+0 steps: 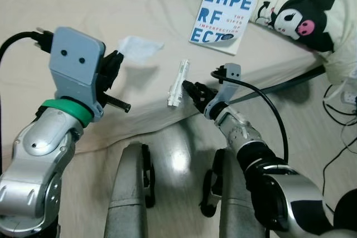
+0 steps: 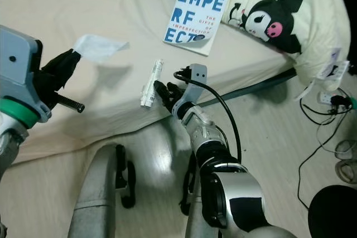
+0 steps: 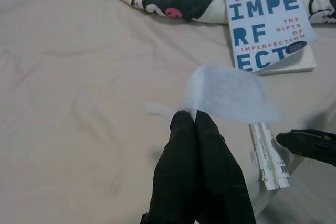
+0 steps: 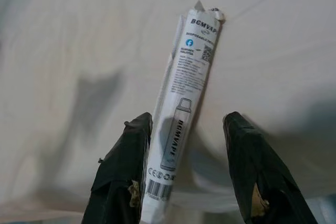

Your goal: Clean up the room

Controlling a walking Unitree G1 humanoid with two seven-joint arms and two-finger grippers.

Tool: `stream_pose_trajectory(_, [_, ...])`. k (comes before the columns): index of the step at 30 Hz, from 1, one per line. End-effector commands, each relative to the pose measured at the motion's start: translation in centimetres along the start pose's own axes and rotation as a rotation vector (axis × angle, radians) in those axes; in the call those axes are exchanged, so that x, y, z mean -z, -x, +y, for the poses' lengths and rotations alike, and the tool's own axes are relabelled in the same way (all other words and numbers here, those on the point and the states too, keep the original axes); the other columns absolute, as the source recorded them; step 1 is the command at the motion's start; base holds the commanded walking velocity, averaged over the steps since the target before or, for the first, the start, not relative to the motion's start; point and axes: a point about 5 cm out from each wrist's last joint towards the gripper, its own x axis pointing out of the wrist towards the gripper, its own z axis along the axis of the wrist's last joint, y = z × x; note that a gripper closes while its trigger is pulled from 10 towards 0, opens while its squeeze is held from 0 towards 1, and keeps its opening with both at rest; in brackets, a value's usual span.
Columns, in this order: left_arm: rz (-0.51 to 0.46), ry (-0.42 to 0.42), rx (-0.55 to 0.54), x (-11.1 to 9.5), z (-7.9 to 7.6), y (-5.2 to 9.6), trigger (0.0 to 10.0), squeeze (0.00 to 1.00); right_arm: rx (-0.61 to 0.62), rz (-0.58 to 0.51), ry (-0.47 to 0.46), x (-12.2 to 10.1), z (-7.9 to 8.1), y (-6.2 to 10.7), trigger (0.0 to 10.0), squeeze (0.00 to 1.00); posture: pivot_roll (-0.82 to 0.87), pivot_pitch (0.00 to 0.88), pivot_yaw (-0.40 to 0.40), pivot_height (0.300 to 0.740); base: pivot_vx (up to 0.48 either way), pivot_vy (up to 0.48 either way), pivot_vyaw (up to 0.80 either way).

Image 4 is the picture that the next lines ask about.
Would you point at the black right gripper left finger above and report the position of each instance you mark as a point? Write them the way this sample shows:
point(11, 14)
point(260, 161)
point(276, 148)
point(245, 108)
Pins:
point(118, 182)

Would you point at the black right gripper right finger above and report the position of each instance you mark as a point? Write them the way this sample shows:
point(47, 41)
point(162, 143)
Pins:
point(262, 182)

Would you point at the white vape package tube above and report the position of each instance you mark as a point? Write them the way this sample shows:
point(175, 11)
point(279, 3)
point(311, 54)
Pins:
point(183, 90)

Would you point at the cream sheeted bed mattress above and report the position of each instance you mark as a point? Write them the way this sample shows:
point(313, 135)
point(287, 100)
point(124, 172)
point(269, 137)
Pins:
point(78, 37)

